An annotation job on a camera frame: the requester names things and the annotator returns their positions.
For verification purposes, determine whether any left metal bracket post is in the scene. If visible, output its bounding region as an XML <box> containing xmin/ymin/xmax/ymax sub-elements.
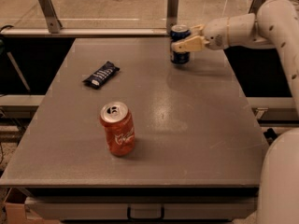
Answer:
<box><xmin>38</xmin><ymin>0</ymin><xmax>62</xmax><ymax>34</ymax></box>

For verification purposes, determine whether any cardboard box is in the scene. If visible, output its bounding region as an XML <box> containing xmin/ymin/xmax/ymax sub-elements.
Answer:
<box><xmin>4</xmin><ymin>189</ymin><xmax>61</xmax><ymax>224</ymax></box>

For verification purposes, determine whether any blue pepsi can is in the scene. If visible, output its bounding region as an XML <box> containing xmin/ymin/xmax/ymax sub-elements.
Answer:
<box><xmin>170</xmin><ymin>24</ymin><xmax>191</xmax><ymax>65</ymax></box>

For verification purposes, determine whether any orange soda can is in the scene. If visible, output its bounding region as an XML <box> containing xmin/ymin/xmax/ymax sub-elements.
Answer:
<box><xmin>99</xmin><ymin>102</ymin><xmax>135</xmax><ymax>157</ymax></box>

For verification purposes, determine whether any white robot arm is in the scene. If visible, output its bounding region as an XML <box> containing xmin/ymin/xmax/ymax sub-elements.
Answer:
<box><xmin>171</xmin><ymin>0</ymin><xmax>299</xmax><ymax>224</ymax></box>

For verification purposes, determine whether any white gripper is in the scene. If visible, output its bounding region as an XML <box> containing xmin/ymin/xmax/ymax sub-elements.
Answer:
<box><xmin>171</xmin><ymin>18</ymin><xmax>229</xmax><ymax>52</ymax></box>

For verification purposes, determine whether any dark blue rxbar wrapper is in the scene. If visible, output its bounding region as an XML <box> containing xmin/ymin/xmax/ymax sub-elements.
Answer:
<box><xmin>83</xmin><ymin>61</ymin><xmax>120</xmax><ymax>90</ymax></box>

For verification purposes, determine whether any grey drawer with handle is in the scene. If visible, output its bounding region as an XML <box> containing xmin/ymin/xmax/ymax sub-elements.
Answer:
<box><xmin>25</xmin><ymin>197</ymin><xmax>256</xmax><ymax>222</ymax></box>

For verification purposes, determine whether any middle metal bracket post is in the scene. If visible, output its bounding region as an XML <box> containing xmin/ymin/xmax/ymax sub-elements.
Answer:
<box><xmin>166</xmin><ymin>0</ymin><xmax>178</xmax><ymax>32</ymax></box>

